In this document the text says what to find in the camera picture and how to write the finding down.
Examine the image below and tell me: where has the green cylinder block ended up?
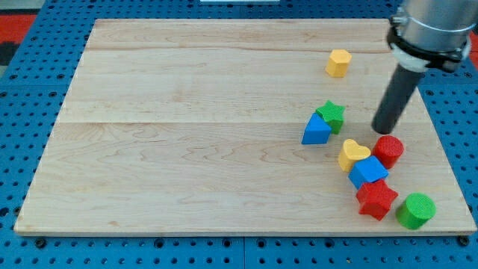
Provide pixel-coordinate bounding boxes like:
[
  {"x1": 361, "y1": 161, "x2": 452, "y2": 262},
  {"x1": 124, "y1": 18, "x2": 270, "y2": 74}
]
[{"x1": 395, "y1": 192, "x2": 436, "y2": 230}]

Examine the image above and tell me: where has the yellow heart block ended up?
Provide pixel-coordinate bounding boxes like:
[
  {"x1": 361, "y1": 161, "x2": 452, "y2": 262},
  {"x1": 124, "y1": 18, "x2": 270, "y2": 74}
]
[{"x1": 338, "y1": 139, "x2": 371, "y2": 172}]

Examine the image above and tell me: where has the red star block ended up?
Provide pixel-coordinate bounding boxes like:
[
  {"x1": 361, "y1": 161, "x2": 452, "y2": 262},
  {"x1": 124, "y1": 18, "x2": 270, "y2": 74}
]
[{"x1": 356, "y1": 179, "x2": 399, "y2": 221}]

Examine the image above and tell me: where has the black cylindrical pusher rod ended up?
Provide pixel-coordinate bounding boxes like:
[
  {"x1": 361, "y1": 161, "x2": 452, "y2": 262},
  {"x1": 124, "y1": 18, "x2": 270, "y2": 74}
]
[{"x1": 371, "y1": 64, "x2": 423, "y2": 135}]

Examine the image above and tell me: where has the yellow hexagon block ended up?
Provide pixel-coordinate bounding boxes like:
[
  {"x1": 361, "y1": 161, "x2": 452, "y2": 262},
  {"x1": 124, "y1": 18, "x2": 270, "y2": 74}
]
[{"x1": 325, "y1": 49, "x2": 352, "y2": 78}]

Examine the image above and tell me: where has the blue cube block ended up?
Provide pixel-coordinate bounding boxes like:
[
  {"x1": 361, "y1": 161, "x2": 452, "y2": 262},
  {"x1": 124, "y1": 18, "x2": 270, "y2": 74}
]
[{"x1": 348, "y1": 156, "x2": 388, "y2": 190}]

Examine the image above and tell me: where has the green star block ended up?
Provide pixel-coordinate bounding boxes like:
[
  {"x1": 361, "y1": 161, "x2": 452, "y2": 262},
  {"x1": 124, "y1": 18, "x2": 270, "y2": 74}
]
[{"x1": 315, "y1": 100, "x2": 345, "y2": 135}]

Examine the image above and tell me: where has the blue triangle block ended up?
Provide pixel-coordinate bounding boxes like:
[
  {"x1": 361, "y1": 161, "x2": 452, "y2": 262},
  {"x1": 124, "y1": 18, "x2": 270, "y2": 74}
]
[{"x1": 302, "y1": 113, "x2": 332, "y2": 145}]

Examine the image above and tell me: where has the red cylinder block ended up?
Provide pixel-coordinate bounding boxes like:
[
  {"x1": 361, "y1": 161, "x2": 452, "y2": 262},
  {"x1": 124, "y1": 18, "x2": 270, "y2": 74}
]
[{"x1": 371, "y1": 135, "x2": 405, "y2": 169}]

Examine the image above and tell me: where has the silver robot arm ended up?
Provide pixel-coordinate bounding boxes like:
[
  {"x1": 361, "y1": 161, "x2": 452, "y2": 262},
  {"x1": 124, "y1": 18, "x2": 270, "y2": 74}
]
[{"x1": 371, "y1": 0, "x2": 477, "y2": 135}]

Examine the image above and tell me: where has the wooden board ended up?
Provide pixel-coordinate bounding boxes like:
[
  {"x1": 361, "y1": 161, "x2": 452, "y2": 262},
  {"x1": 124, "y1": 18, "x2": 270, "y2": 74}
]
[{"x1": 13, "y1": 18, "x2": 478, "y2": 238}]

